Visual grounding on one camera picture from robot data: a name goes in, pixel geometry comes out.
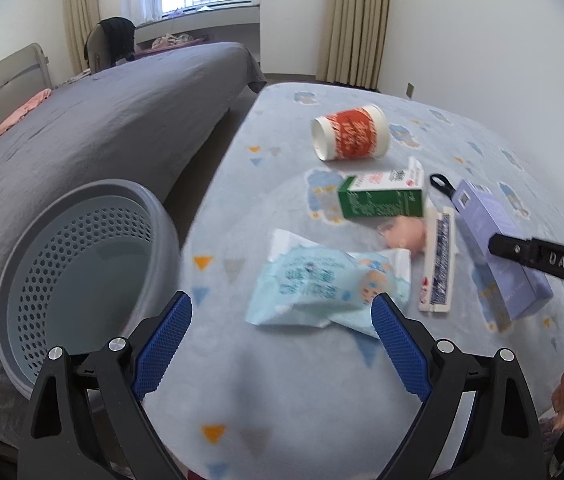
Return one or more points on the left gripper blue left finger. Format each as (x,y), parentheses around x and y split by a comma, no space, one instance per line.
(60,437)

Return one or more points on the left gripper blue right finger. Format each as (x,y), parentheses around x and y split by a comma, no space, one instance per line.
(502,439)

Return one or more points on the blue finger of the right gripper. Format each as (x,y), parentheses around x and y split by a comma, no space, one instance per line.
(513,249)

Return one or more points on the purple carton box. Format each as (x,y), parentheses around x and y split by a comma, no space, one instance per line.
(524,290)

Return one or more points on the playing card box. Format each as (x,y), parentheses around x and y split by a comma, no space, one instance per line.
(440,255)

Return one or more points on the pink rubber pig toy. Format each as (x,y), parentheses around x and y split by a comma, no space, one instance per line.
(402,232)

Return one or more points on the green white medicine box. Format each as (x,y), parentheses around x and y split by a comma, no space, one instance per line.
(393,193)

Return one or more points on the red white paper cup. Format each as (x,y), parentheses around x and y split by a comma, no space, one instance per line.
(360,133)

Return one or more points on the light blue wet-wipe packet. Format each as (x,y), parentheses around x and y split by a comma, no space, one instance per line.
(307,284)

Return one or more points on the grey perforated trash basket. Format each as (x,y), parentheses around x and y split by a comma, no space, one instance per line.
(89,268)

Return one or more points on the light blue patterned rug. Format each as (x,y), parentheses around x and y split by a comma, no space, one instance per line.
(250,396)

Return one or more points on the beige right curtain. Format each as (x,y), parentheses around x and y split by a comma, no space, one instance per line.
(352,43)

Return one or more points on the beige curtain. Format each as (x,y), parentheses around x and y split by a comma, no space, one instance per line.
(80,17)
(352,43)

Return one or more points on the bed with grey sheet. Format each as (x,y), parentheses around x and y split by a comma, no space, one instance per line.
(141,121)

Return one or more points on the pink pillow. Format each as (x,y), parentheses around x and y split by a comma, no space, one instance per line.
(21,112)

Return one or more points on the chair with black jacket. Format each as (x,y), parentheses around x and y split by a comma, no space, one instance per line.
(109,42)

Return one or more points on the pink clothes on sill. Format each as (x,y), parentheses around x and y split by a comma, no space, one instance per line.
(171,41)

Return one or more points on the beige left curtain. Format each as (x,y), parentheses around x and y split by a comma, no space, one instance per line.
(80,17)

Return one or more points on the wall socket plate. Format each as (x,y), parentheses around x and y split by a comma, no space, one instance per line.
(409,91)

